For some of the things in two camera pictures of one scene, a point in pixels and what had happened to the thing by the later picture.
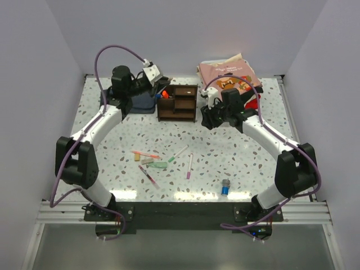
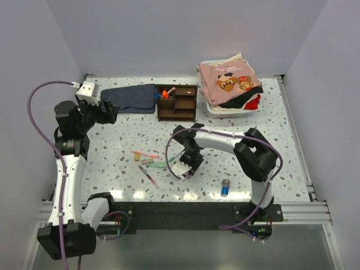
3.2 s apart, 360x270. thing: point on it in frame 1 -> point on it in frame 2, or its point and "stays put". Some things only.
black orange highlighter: x=165 y=94 stays put
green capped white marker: x=178 y=153 stays put
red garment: x=253 y=104 stays put
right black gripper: x=208 y=121 -> x=195 y=166
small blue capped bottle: x=225 y=187 stays put
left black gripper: x=159 y=85 -> x=109 y=116
